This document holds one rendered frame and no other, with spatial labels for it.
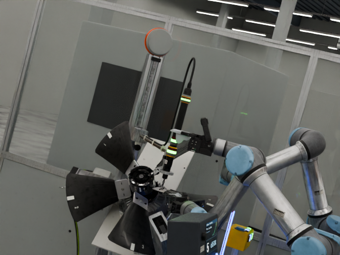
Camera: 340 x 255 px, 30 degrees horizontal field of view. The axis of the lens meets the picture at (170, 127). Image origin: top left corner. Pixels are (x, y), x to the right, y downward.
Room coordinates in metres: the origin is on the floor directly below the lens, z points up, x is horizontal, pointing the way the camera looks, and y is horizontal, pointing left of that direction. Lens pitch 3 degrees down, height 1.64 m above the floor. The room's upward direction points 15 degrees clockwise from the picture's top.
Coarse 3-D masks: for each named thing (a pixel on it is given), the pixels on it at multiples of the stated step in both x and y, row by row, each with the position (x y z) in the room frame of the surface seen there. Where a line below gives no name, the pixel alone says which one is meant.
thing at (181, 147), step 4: (184, 140) 3.09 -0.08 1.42; (188, 140) 3.07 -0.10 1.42; (180, 144) 3.07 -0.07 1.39; (184, 144) 3.05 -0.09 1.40; (180, 148) 3.03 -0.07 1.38; (184, 148) 3.01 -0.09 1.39; (180, 152) 2.99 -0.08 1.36; (184, 152) 2.97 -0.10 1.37; (176, 156) 2.97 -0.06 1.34; (160, 164) 2.99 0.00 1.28
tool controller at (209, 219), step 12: (180, 216) 2.15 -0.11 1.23; (192, 216) 2.15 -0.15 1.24; (204, 216) 2.15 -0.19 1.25; (216, 216) 2.22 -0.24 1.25; (168, 228) 2.03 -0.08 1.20; (180, 228) 2.01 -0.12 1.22; (192, 228) 2.00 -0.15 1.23; (204, 228) 2.06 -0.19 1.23; (216, 228) 2.21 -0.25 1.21; (168, 240) 2.02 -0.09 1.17; (180, 240) 2.01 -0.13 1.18; (192, 240) 2.00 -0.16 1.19; (204, 240) 2.02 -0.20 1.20; (216, 240) 2.21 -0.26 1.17; (168, 252) 2.02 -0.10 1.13; (180, 252) 2.01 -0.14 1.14; (192, 252) 2.00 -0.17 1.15; (204, 252) 2.05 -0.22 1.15
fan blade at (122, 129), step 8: (120, 128) 3.11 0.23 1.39; (128, 128) 3.09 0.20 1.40; (112, 136) 3.11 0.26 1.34; (120, 136) 3.08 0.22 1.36; (128, 136) 3.06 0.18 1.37; (112, 144) 3.09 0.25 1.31; (120, 144) 3.06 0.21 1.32; (128, 144) 3.04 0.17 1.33; (96, 152) 3.14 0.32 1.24; (104, 152) 3.11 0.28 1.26; (112, 152) 3.08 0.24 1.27; (120, 152) 3.05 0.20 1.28; (128, 152) 3.02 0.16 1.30; (112, 160) 3.08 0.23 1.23; (120, 160) 3.04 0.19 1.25; (128, 160) 3.01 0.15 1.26; (120, 168) 3.04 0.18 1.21
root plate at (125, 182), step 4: (120, 180) 2.91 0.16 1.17; (124, 180) 2.92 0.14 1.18; (116, 184) 2.91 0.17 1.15; (120, 184) 2.92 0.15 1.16; (124, 184) 2.92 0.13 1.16; (128, 184) 2.92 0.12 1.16; (116, 188) 2.92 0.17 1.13; (120, 188) 2.92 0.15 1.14; (124, 188) 2.92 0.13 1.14; (128, 188) 2.92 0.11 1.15; (120, 192) 2.92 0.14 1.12; (124, 192) 2.92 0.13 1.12; (128, 192) 2.93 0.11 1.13; (120, 196) 2.92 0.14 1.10; (124, 196) 2.92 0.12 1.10; (128, 196) 2.93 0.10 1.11
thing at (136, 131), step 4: (136, 128) 3.47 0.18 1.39; (140, 128) 3.54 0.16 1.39; (132, 132) 3.51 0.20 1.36; (136, 132) 3.44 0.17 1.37; (140, 132) 3.45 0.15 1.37; (144, 132) 3.46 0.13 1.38; (132, 136) 3.49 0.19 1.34; (136, 136) 3.45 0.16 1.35; (132, 140) 3.53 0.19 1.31; (136, 140) 3.45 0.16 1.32; (140, 140) 3.45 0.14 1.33
